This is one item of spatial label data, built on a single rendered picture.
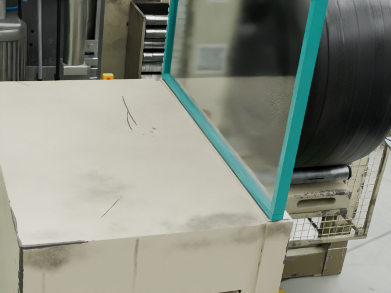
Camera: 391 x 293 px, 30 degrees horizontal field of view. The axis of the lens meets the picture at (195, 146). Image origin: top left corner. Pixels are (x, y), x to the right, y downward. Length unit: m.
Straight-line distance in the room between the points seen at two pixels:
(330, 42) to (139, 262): 0.86
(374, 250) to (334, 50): 1.88
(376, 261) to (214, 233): 2.40
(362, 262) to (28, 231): 2.51
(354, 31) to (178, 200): 0.80
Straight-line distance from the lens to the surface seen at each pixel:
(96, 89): 1.44
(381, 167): 2.81
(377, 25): 1.79
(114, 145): 1.23
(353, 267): 3.33
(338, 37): 1.73
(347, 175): 2.07
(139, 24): 2.18
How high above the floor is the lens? 1.83
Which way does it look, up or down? 27 degrees down
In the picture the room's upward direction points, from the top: 8 degrees clockwise
